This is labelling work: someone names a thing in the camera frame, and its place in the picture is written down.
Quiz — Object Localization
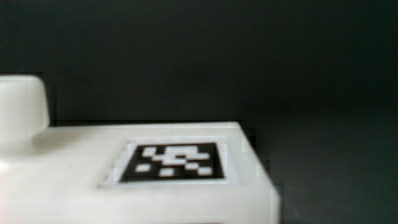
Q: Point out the white front drawer tray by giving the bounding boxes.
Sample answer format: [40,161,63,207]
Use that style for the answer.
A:
[0,74,281,224]

